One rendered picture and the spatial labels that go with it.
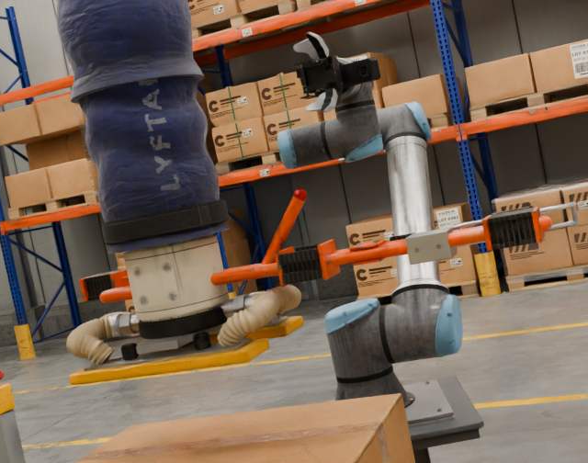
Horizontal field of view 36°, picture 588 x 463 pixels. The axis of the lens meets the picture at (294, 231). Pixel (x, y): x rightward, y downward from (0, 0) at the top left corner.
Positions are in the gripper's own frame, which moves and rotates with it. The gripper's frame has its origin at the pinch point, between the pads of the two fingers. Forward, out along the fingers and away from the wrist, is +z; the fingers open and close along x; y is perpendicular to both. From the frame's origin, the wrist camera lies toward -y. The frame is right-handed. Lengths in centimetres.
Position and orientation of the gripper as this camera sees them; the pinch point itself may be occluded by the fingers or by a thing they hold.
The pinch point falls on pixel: (318, 71)
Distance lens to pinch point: 177.1
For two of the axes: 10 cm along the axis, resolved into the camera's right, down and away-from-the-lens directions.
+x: -2.0, -9.8, -0.5
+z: -3.1, 1.1, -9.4
